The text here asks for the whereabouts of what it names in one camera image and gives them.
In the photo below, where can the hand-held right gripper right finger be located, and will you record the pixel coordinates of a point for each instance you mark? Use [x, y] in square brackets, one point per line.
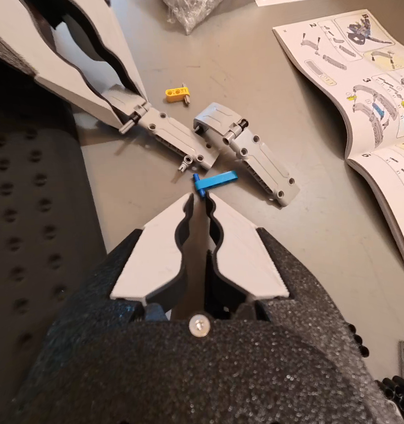
[245, 265]

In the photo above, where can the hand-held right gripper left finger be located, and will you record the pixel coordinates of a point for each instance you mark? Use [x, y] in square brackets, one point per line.
[152, 261]

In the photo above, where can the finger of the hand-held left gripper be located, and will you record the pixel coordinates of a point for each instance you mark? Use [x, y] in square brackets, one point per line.
[109, 29]
[13, 29]

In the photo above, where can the blue toy beam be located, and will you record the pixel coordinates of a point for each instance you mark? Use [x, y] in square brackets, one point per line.
[218, 180]

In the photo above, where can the yellow toy connector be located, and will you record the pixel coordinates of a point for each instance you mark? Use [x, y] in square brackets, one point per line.
[175, 93]

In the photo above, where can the grey toy axle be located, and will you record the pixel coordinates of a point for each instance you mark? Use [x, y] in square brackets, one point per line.
[127, 126]

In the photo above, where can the grey toy connector with pin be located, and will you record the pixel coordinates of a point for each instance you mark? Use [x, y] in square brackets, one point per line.
[186, 163]

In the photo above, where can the grey toy panel assembly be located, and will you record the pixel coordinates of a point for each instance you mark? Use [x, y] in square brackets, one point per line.
[169, 135]
[255, 155]

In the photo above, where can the grey desk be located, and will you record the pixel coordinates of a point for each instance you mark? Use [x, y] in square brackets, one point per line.
[321, 265]

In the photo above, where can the clear plastic bag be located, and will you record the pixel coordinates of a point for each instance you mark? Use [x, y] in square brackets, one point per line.
[192, 13]

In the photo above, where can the black perforated chair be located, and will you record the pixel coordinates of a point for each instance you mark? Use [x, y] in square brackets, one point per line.
[33, 232]

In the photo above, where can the blue sticker sheet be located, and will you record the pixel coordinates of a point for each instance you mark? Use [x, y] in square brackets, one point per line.
[288, 2]

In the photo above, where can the pile of toy building pieces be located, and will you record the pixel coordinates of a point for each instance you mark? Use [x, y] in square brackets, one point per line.
[401, 391]

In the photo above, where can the white instruction booklet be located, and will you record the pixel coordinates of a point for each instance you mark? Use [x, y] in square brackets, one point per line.
[371, 99]

